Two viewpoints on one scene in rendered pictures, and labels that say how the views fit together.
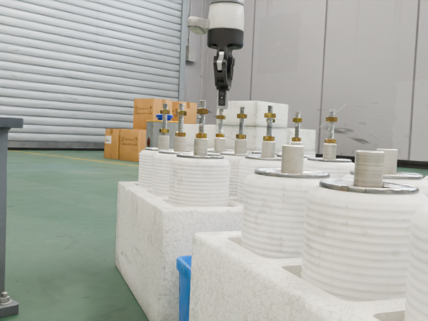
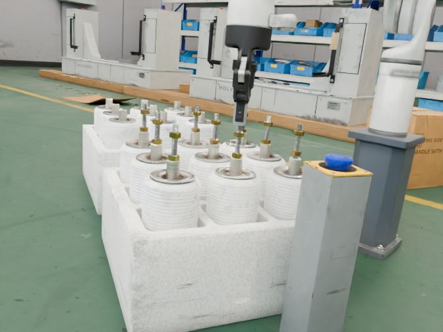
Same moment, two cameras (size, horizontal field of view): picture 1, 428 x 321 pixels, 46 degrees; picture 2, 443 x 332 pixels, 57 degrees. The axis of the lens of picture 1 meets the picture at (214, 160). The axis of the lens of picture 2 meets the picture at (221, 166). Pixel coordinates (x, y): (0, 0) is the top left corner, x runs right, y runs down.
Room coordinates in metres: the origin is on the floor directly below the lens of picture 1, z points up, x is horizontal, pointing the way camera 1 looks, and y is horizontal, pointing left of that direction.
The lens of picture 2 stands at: (1.75, -0.08, 0.46)
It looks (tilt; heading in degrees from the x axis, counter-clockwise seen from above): 15 degrees down; 176
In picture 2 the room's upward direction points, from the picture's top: 5 degrees clockwise
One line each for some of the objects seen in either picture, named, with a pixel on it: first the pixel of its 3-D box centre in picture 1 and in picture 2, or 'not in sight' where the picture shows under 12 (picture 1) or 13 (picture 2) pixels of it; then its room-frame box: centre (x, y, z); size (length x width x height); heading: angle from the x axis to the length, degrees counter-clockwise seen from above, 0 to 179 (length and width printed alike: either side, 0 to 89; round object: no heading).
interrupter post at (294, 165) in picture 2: (164, 143); (294, 166); (1.01, 0.10, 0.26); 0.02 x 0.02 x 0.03
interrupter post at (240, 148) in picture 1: (240, 148); (213, 151); (0.94, -0.05, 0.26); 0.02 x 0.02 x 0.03
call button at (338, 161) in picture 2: (164, 118); (337, 163); (1.19, 0.12, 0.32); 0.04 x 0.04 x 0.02
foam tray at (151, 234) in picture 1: (235, 240); (206, 230); (0.94, -0.05, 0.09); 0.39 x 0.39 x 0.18; 20
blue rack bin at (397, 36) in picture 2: not in sight; (416, 33); (-3.30, 2.41, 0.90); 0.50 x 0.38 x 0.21; 137
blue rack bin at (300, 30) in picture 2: not in sight; (313, 29); (-4.21, 1.40, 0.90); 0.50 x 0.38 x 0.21; 138
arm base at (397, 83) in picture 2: not in sight; (393, 99); (0.76, 0.39, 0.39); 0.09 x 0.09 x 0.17; 47
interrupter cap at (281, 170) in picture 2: (163, 149); (293, 172); (1.01, 0.10, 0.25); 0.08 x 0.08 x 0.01
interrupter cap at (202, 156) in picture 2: (240, 155); (213, 157); (0.94, -0.05, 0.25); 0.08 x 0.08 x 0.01
